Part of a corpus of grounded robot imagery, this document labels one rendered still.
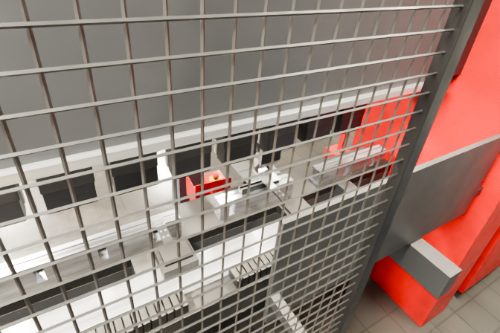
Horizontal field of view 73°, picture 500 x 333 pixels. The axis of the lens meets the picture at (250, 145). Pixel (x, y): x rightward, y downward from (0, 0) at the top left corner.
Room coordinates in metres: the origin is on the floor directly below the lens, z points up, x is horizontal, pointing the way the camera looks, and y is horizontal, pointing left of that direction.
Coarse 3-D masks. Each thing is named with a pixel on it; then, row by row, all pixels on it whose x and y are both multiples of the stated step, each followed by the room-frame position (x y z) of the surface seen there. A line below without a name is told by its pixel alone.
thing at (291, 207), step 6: (270, 186) 1.18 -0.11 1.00; (276, 186) 1.18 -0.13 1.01; (276, 192) 1.14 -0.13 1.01; (282, 198) 1.10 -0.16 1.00; (288, 198) 1.10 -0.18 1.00; (300, 198) 1.07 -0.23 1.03; (282, 204) 1.03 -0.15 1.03; (288, 204) 1.03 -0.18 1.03; (294, 204) 1.03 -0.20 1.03; (306, 204) 1.04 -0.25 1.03; (288, 210) 1.00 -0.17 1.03; (294, 210) 1.00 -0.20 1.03
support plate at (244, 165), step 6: (258, 156) 1.41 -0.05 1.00; (240, 162) 1.34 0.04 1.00; (246, 162) 1.35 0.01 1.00; (234, 168) 1.30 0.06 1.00; (240, 168) 1.30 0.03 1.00; (246, 168) 1.30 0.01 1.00; (276, 168) 1.32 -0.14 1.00; (240, 174) 1.25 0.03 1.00; (246, 174) 1.25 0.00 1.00; (252, 174) 1.26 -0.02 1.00; (276, 174) 1.28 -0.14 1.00; (252, 180) 1.21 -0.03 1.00
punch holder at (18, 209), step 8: (16, 184) 0.73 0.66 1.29; (16, 192) 0.70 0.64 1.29; (0, 200) 0.68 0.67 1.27; (8, 200) 0.69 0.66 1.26; (16, 200) 0.70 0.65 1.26; (24, 200) 0.75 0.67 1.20; (0, 208) 0.67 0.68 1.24; (8, 208) 0.68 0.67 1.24; (16, 208) 0.69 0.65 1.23; (24, 208) 0.73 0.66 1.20; (0, 216) 0.67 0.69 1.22; (8, 216) 0.68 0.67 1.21; (16, 216) 0.69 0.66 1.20; (8, 224) 0.67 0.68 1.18
